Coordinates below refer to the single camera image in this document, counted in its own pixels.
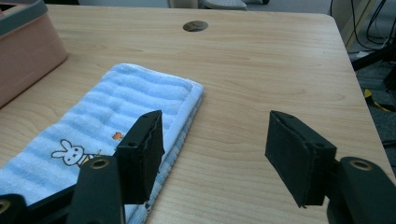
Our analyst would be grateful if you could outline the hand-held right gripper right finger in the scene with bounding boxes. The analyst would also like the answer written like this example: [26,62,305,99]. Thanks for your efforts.
[264,109,338,208]

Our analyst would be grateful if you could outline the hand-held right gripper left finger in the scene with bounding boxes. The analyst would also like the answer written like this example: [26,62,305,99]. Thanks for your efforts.
[115,109,165,205]

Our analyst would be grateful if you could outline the blue striped rabbit towel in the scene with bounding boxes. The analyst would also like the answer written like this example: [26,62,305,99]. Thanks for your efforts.
[0,63,205,224]

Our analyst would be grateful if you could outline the black stand leg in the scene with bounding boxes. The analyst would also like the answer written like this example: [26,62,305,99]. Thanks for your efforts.
[351,43,396,72]

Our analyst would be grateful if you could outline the pink storage box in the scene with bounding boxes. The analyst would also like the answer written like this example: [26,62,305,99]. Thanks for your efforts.
[0,0,69,109]

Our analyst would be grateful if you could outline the grey chair base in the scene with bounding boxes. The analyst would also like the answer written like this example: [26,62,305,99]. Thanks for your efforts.
[204,0,248,11]

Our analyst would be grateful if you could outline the black cables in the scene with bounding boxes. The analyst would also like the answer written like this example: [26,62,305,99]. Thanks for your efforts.
[330,0,396,52]

